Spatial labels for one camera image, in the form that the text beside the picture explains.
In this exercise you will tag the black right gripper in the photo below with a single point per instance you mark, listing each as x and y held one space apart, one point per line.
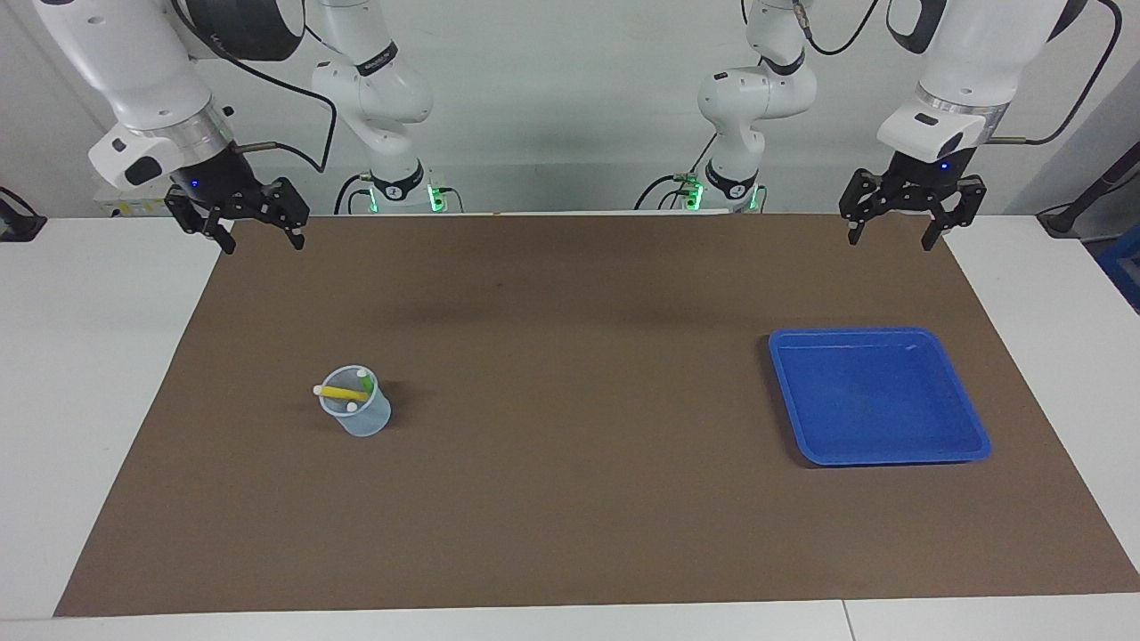
223 178

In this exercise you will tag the black stand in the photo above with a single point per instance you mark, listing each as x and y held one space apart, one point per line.
1082 200
20 224

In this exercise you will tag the blue plastic tray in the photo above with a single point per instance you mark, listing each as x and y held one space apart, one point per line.
877 401

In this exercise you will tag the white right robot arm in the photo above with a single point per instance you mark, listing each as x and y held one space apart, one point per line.
134 53

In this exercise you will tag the white wall box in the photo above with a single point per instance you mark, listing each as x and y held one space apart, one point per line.
116 206

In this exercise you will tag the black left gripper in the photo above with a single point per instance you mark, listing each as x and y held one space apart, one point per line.
922 182

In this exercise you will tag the green pen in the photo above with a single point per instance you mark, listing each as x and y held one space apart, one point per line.
364 378

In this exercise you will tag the brown table mat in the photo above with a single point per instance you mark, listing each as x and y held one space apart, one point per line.
570 499

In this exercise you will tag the yellow pen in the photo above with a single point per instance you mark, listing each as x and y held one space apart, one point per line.
343 393

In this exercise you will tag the clear plastic cup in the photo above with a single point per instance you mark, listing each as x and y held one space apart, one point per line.
365 423

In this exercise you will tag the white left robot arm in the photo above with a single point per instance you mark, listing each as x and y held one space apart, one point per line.
980 44

